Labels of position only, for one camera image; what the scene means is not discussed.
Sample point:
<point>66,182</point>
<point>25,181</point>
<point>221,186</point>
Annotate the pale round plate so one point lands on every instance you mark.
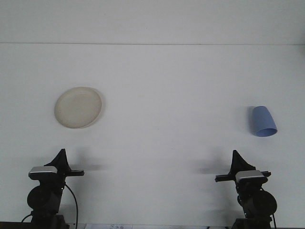
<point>77,107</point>

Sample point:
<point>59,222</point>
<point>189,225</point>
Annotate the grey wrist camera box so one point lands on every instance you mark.
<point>250,176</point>
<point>43,172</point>

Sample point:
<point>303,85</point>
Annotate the pale blue cup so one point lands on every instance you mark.
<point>263,119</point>

